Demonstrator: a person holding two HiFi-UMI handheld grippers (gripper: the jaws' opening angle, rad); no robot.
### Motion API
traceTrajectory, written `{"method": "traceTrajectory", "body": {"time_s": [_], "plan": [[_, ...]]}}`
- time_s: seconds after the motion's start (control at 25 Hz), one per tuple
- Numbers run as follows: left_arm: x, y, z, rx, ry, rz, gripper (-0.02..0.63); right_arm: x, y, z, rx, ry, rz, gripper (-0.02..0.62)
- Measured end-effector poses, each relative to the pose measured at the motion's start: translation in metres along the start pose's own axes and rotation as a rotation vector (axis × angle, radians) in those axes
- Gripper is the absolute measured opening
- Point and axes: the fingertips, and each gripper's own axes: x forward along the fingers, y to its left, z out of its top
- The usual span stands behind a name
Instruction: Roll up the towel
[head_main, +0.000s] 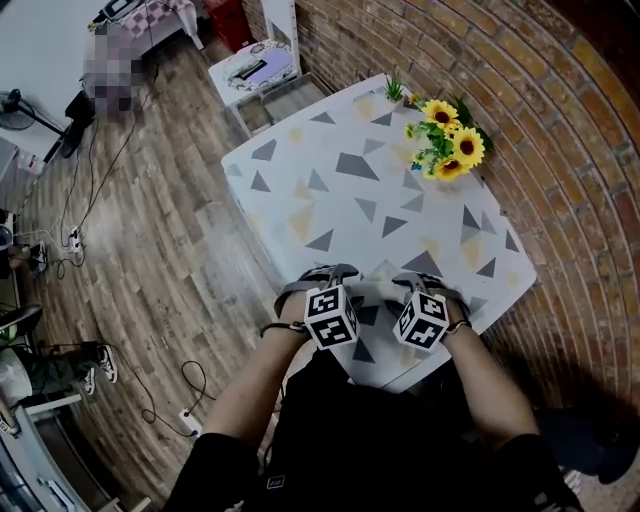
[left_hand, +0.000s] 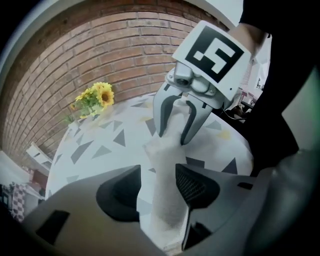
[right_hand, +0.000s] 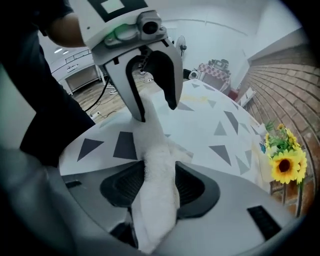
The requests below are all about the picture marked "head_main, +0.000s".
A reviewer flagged white metal rack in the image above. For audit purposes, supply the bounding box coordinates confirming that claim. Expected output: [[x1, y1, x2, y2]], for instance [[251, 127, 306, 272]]
[[0, 392, 151, 512]]

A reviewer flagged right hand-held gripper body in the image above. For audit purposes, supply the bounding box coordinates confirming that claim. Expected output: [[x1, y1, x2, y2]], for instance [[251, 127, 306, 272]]
[[391, 271, 471, 355]]

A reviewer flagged red cabinet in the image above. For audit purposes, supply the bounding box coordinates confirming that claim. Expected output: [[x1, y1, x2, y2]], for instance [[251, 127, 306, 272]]
[[204, 0, 255, 54]]

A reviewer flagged person's black clothing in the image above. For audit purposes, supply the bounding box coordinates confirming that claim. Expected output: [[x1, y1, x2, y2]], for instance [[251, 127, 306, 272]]
[[172, 349, 586, 512]]

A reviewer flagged triangle-patterned white tablecloth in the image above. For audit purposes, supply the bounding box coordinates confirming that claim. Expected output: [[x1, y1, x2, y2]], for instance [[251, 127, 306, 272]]
[[220, 73, 539, 395]]

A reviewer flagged black wrist band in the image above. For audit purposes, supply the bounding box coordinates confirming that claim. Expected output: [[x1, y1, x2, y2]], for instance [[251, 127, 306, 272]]
[[259, 321, 309, 339]]

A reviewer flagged white box with red label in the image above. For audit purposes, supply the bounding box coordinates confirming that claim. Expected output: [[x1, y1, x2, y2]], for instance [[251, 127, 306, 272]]
[[14, 149, 44, 176]]

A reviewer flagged pale cloth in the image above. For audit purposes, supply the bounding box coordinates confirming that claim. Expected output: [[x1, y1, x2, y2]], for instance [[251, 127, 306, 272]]
[[349, 258, 416, 307]]

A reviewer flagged black office chair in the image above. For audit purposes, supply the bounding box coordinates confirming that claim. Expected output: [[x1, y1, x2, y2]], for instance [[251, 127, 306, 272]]
[[537, 407, 640, 486]]

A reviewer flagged table with checkered cloth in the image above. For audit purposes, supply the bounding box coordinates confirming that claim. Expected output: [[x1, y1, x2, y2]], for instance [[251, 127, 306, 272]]
[[87, 0, 206, 56]]

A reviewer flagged black standing fan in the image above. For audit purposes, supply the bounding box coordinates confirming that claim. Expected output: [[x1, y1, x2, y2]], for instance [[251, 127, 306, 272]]
[[0, 88, 69, 136]]

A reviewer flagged white wooden chair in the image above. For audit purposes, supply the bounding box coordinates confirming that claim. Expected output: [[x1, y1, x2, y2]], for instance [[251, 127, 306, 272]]
[[208, 0, 303, 136]]

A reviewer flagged person's right forearm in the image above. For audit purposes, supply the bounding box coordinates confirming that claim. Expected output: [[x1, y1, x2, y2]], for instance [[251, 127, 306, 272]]
[[444, 327, 541, 451]]

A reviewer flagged black flat device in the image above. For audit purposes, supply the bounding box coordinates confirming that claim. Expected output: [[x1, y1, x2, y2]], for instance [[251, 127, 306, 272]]
[[234, 59, 269, 80]]

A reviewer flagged yellow sunflower bouquet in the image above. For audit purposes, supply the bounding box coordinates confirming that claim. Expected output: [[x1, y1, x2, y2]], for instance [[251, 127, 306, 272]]
[[403, 94, 494, 182]]

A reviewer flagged black looped cable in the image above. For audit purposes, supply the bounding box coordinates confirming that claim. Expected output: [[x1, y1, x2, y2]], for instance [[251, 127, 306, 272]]
[[180, 360, 217, 416]]

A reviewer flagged person's left hand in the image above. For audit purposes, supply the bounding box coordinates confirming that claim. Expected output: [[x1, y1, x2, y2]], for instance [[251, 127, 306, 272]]
[[279, 293, 308, 326]]

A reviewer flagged person's left forearm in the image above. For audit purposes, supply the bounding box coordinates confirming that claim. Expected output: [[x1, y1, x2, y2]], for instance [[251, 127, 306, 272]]
[[202, 327, 311, 449]]

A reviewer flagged patterned chair cushion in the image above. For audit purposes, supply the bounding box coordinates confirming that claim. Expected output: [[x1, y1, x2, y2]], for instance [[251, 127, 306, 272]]
[[209, 40, 299, 94]]

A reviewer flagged black bag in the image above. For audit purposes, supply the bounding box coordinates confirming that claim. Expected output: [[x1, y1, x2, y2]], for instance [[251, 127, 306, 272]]
[[57, 89, 96, 159]]

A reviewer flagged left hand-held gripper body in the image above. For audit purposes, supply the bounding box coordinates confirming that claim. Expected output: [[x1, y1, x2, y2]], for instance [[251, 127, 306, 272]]
[[273, 263, 362, 352]]

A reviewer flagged long black cable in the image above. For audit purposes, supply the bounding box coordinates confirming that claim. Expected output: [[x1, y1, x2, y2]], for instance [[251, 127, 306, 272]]
[[77, 64, 156, 229]]

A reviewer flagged small green potted plant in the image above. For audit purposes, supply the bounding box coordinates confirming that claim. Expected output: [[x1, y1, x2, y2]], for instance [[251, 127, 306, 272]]
[[382, 73, 405, 104]]

